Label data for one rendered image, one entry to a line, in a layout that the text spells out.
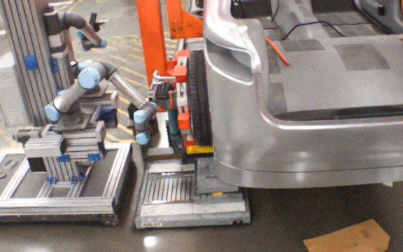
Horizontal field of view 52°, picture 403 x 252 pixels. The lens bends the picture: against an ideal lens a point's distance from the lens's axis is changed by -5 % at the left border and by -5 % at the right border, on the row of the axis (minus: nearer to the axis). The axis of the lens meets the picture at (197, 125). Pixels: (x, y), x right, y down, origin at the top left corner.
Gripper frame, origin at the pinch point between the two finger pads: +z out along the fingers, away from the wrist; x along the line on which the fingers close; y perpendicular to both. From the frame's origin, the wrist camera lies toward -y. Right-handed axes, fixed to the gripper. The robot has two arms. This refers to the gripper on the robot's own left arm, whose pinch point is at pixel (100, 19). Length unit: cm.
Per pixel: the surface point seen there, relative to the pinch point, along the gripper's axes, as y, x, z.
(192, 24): 51, 34, 162
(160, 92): 12, 90, -91
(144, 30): -7, 55, -32
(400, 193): 88, 267, -42
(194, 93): 7, 113, -94
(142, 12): -20, 53, -32
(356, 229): 92, 233, -88
